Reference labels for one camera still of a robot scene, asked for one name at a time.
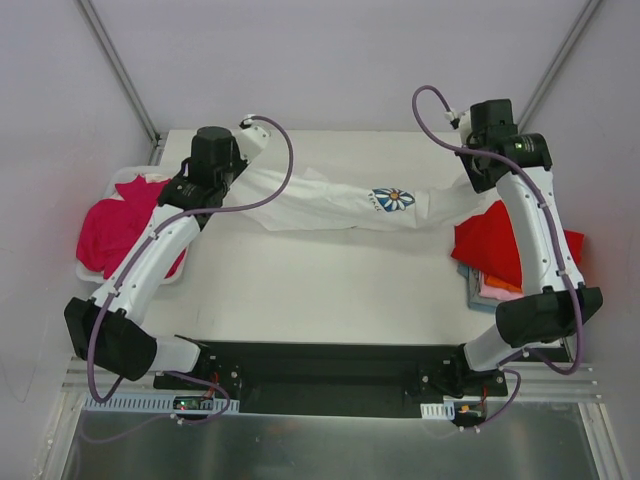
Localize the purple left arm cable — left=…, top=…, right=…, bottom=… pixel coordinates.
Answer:
left=79, top=114, right=294, bottom=444

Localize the magenta t-shirt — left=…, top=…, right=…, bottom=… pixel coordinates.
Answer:
left=76, top=175, right=169, bottom=279

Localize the orange folded t-shirt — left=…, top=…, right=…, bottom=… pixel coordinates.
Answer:
left=483, top=275, right=522, bottom=293

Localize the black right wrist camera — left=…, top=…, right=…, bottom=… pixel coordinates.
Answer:
left=470, top=99, right=518, bottom=137

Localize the grey aluminium frame post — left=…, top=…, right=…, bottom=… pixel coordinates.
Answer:
left=518, top=0, right=605, bottom=131

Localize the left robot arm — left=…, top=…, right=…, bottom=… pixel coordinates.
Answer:
left=64, top=116, right=270, bottom=389

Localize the pink folded t-shirt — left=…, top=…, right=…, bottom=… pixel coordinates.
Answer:
left=479, top=283, right=523, bottom=301

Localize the white slotted cable duct right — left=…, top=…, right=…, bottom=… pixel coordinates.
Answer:
left=420, top=401, right=455, bottom=421

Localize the white t-shirt with flower print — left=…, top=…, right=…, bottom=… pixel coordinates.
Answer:
left=244, top=169, right=497, bottom=232

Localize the red folded t-shirt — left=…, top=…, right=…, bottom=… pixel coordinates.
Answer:
left=449, top=199, right=586, bottom=294

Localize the blue-grey folded t-shirt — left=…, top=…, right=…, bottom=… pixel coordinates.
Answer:
left=457, top=263, right=475, bottom=282

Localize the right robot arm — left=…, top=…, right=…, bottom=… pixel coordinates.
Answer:
left=449, top=134, right=603, bottom=395

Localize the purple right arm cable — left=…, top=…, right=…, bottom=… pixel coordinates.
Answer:
left=411, top=85, right=586, bottom=439

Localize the white slotted cable duct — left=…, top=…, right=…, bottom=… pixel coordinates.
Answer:
left=420, top=401, right=455, bottom=421
left=83, top=394, right=240, bottom=415

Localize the white plastic basket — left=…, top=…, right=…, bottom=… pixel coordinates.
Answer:
left=75, top=166, right=177, bottom=284

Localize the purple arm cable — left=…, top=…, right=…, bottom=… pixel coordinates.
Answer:
left=411, top=85, right=586, bottom=439
left=79, top=114, right=294, bottom=444

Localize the left rear frame post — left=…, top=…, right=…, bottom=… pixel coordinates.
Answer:
left=74, top=0, right=162, bottom=152

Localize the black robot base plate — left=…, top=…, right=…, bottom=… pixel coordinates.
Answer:
left=153, top=341, right=507, bottom=418

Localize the grey folded t-shirt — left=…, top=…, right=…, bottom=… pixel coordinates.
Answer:
left=467, top=269, right=500, bottom=313

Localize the white slotted cable duct left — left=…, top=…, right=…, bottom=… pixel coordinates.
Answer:
left=83, top=394, right=240, bottom=415

